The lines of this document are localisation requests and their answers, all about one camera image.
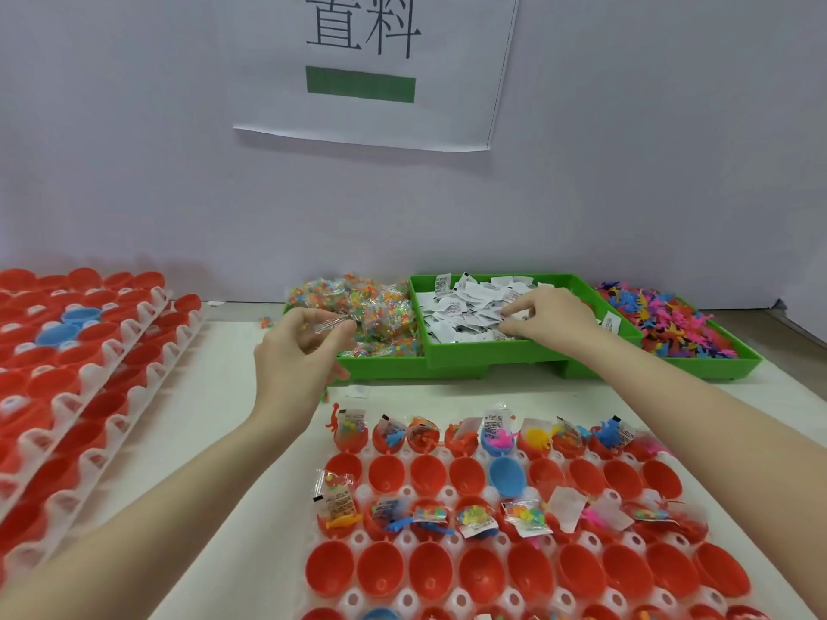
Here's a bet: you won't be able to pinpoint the pile of colourful toy figures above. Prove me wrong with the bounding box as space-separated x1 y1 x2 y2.
596 282 739 361

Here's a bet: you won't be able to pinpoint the white paper sign green bar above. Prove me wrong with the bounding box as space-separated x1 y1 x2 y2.
234 0 521 153

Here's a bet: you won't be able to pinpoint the small clear plastic packet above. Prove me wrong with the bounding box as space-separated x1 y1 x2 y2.
304 315 358 335

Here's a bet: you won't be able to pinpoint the scattered small plastic toys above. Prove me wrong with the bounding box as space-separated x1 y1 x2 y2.
323 403 676 544

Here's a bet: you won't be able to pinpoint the group of red capsule halves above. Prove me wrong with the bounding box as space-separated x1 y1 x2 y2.
304 416 773 620
0 267 203 575

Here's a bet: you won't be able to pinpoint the pile of clear bead packets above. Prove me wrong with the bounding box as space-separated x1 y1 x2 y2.
287 274 422 360

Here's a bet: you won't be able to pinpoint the person's left forearm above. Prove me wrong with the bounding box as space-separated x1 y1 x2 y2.
0 406 324 620

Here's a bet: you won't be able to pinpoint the white plastic capsule tray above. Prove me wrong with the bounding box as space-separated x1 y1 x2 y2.
0 302 209 588
0 287 174 511
294 413 779 620

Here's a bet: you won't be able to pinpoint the green tray holding packets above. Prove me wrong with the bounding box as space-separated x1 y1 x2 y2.
282 287 432 382

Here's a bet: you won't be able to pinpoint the green tray holding toy figures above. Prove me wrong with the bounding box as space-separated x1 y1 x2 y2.
561 287 764 383

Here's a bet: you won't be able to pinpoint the green tray holding slips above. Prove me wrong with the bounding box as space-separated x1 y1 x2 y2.
409 272 644 372

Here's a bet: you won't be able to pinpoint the pile of white paper slips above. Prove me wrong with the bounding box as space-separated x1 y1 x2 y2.
415 273 623 345

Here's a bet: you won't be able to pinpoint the person's left hand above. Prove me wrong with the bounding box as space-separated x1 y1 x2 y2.
254 307 358 434

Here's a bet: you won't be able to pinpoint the person's right hand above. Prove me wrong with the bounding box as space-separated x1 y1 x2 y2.
497 287 606 363

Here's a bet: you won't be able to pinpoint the person's right forearm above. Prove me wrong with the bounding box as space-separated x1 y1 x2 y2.
565 332 827 591

